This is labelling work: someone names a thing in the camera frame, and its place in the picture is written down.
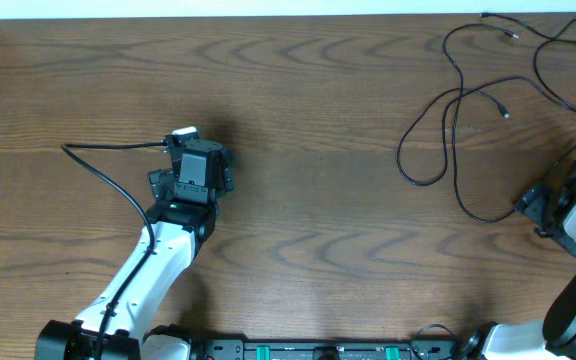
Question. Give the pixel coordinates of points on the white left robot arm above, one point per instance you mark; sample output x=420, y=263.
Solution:
x=181, y=219

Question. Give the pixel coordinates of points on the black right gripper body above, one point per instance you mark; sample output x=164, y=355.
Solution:
x=540, y=196

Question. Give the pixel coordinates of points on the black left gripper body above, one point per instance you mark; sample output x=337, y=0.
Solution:
x=224, y=183

